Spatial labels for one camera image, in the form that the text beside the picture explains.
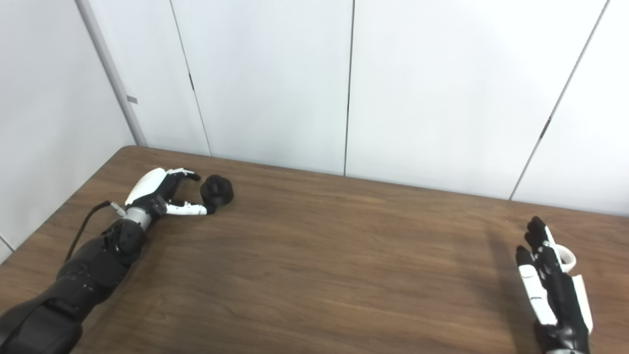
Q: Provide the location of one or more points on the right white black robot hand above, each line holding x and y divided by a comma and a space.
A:
565, 305

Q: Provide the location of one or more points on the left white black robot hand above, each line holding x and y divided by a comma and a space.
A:
147, 189

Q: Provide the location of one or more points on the round black part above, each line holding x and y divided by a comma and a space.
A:
218, 191

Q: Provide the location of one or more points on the grey wall post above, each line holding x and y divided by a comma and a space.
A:
110, 73

